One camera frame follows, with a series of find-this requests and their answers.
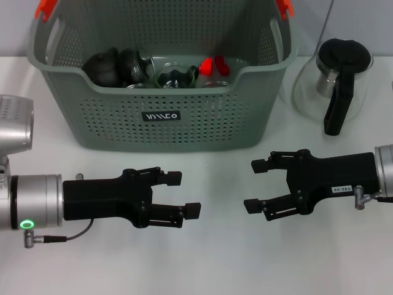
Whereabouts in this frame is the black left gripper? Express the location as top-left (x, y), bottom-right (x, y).
top-left (63, 167), bottom-right (202, 229)

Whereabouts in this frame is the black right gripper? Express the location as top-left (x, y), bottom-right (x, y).
top-left (243, 149), bottom-right (380, 222)

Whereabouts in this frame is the dark red long brick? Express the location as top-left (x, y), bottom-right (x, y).
top-left (214, 55), bottom-right (230, 77)

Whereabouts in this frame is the red sloped toy brick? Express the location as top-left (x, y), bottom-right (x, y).
top-left (199, 57), bottom-right (213, 76)

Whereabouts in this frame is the grey perforated storage basket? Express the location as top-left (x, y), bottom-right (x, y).
top-left (26, 0), bottom-right (299, 153)

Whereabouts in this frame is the dark clay teapot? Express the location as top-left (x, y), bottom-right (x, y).
top-left (82, 48), bottom-right (120, 88)

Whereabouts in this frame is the glass teapot black lid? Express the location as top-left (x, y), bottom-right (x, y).
top-left (291, 38), bottom-right (375, 136)

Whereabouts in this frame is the left gripper cable with plug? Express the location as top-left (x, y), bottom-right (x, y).
top-left (23, 219), bottom-right (93, 248)

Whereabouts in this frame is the orange basket handle clip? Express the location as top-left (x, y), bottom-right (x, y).
top-left (275, 0), bottom-right (295, 21)
top-left (34, 0), bottom-right (59, 22)

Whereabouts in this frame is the thin grey wall cable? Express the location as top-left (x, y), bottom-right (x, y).
top-left (317, 0), bottom-right (335, 42)

